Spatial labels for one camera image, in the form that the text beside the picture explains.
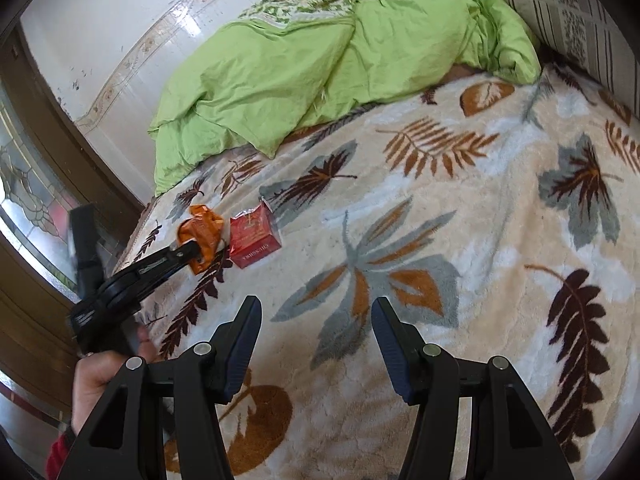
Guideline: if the wooden glass door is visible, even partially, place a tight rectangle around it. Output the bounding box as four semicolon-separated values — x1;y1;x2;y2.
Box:
0;24;144;441

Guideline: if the leaf pattern fleece blanket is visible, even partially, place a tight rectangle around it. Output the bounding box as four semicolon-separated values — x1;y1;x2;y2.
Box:
122;65;639;479

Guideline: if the striped beige pillow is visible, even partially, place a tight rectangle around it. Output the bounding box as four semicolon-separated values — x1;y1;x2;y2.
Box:
506;0;639;114

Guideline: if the red cigarette box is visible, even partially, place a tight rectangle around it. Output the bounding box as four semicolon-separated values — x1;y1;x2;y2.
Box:
229;200;282;269

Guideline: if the crumpled orange wrapper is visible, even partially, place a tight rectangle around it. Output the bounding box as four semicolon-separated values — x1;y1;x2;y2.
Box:
177;205;224;275

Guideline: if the left hand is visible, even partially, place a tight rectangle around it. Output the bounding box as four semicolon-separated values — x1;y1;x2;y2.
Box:
70;350;128;436

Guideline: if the green quilt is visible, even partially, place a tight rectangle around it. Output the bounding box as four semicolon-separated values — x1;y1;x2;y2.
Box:
148;0;541;193

